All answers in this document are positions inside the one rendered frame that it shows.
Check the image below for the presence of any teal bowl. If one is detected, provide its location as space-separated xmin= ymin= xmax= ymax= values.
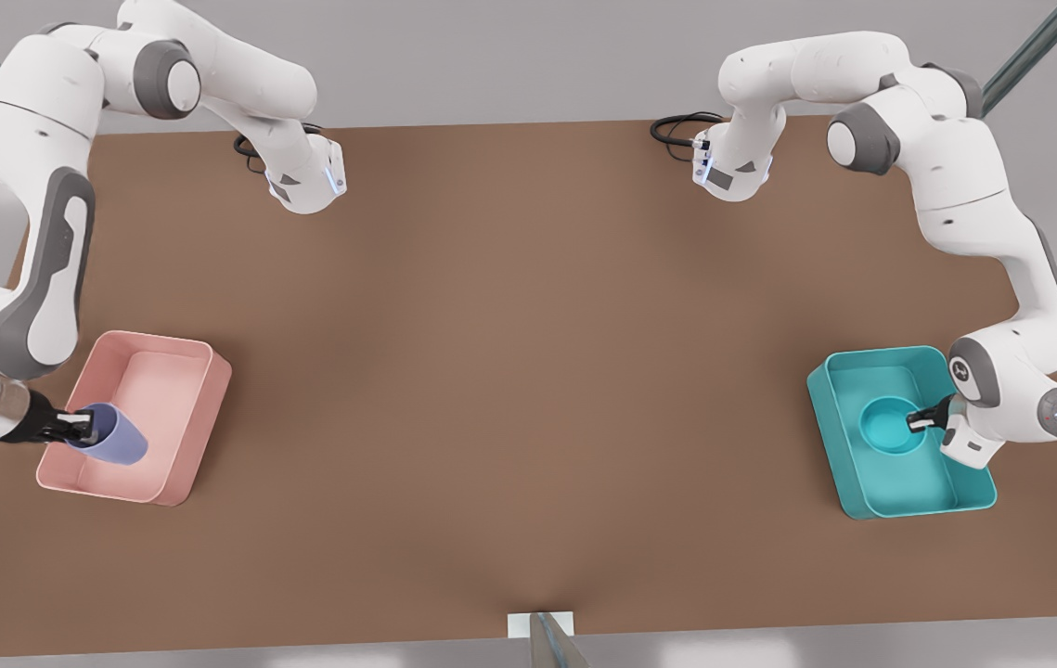
xmin=859 ymin=396 xmax=928 ymax=456

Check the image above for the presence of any blue cup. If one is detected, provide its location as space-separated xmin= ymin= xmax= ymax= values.
xmin=66 ymin=403 xmax=148 ymax=465

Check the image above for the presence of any teal box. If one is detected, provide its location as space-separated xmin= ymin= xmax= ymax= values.
xmin=806 ymin=346 xmax=998 ymax=520

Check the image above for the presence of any pink box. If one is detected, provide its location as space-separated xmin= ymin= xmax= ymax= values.
xmin=36 ymin=330 xmax=233 ymax=507

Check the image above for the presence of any black cable loop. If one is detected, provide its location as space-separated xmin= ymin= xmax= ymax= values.
xmin=650 ymin=112 xmax=725 ymax=163
xmin=233 ymin=123 xmax=325 ymax=173

